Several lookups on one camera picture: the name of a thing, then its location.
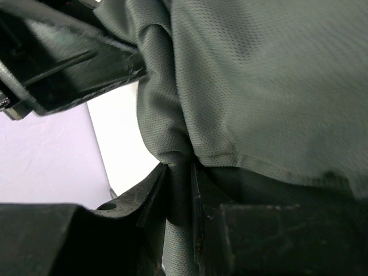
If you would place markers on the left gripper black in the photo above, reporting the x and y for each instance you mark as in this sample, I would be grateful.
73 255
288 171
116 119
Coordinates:
56 57

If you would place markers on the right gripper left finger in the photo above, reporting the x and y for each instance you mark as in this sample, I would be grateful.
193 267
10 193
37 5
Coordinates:
140 217

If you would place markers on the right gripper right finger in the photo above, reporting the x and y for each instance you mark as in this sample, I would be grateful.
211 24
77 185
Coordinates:
215 225

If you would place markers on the dark grey t shirt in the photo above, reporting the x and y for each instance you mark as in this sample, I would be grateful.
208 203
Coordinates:
269 96

